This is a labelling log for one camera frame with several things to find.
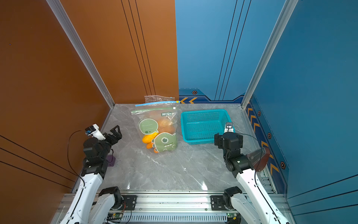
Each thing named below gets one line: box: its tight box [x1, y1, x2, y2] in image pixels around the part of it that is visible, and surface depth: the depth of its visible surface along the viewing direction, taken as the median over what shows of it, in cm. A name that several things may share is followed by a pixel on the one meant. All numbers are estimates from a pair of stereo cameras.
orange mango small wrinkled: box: [146, 142, 159, 154], surface depth 90 cm
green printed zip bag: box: [130, 106, 179, 154], surface depth 85 cm
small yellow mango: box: [142, 132, 159, 144], surface depth 87 cm
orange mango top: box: [157, 117, 176, 134], surface depth 86 cm
